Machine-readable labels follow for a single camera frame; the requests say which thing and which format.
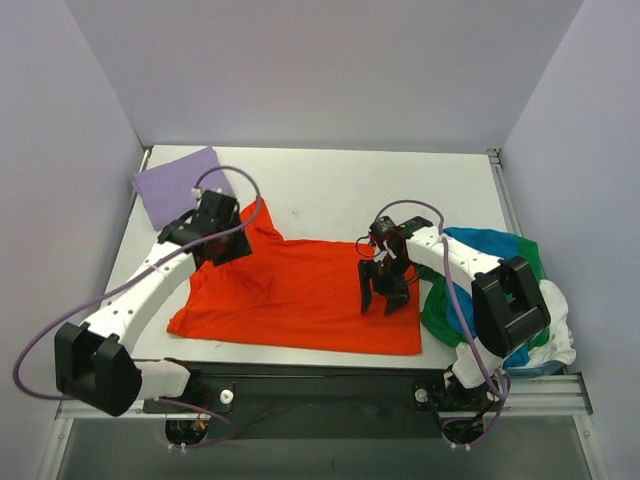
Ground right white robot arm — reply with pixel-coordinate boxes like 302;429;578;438
358;216;551;408

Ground blue t shirt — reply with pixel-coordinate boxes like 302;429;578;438
444;227;541;368

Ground folded purple t shirt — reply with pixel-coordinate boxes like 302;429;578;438
132;147;220;231

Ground blue basket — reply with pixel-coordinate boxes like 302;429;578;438
506;360;565;379

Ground white t shirt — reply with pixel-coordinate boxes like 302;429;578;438
524;279;577;369

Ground orange t shirt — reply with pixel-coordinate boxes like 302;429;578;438
167;204;422;356

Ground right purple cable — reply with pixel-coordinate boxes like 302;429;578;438
374;199;512;446

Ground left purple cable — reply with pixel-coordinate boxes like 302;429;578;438
12;165;264;449

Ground green t shirt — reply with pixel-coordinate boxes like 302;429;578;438
418;234;551;351

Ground purple cable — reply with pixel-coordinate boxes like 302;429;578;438
12;165;264;449
374;199;512;446

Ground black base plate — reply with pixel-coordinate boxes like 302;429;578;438
142;362;498;440

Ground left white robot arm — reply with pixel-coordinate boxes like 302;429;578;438
54;190;251;417

